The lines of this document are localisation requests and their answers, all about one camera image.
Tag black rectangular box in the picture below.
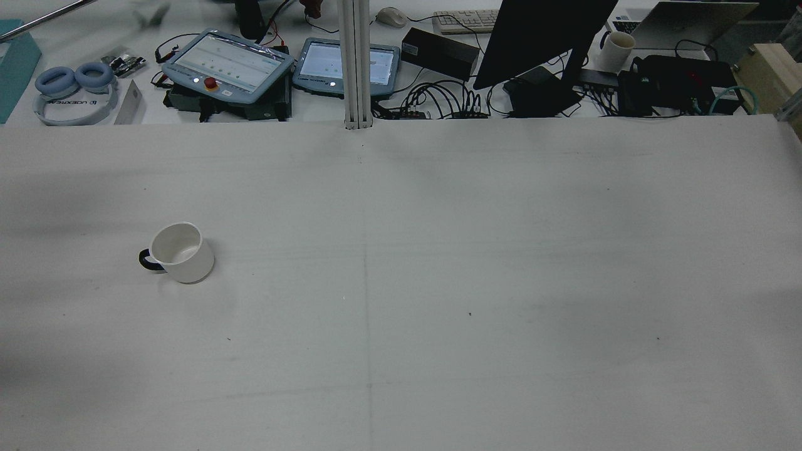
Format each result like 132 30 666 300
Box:
401 27 481 81

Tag small grey teach pendant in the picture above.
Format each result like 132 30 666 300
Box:
292 38 401 98

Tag black pendant base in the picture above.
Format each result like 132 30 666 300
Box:
164 81 292 122

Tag white keyboard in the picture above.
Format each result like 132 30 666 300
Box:
433 9 501 34

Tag black computer monitor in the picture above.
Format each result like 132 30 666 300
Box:
473 0 620 118

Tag large grey teach pendant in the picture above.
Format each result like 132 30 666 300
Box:
161 29 295 105

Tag white mug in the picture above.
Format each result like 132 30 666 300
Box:
598 31 636 71

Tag white card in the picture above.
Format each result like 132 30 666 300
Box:
113 80 147 125

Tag black electronics box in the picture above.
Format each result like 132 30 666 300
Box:
618 55 744 117

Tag small circuit board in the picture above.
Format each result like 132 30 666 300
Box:
100 53 148 78

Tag silver laptop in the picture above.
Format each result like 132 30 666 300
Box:
607 0 760 51

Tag light blue headphones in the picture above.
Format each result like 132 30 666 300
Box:
34 61 120 127

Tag light wooden box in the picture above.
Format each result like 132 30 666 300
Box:
733 43 802 138

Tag metal rod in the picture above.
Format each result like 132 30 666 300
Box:
0 0 95 43

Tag teal box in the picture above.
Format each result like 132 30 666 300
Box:
0 19 43 124

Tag black cable bundle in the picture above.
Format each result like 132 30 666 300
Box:
375 80 505 120

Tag aluminium profile post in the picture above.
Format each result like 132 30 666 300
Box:
336 0 374 130

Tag white cup black handle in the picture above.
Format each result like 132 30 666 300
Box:
138 222 215 284

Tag teal cable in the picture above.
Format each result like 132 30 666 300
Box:
710 86 759 116

